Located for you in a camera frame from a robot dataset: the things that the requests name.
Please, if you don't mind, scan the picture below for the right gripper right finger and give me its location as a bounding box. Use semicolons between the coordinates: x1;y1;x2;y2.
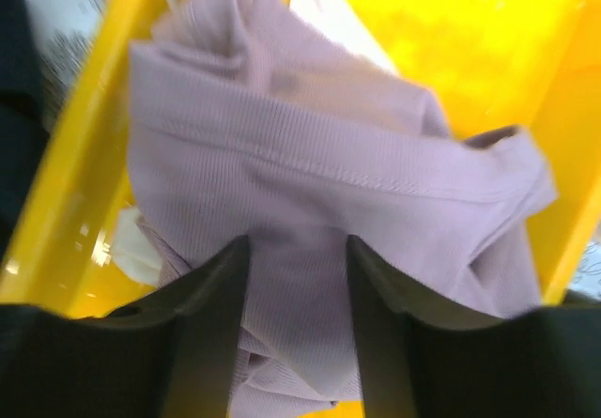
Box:
346;236;600;417

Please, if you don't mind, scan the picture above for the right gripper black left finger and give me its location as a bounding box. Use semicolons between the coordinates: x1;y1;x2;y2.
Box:
1;237;251;417

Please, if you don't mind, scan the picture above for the pink tank top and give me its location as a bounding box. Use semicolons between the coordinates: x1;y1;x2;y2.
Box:
128;0;556;417

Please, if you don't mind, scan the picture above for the navy maroon tank top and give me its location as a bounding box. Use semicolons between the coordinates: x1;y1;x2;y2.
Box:
0;0;49;253

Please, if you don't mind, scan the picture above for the yellow plastic bin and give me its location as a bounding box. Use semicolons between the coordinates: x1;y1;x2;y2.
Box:
0;0;601;418

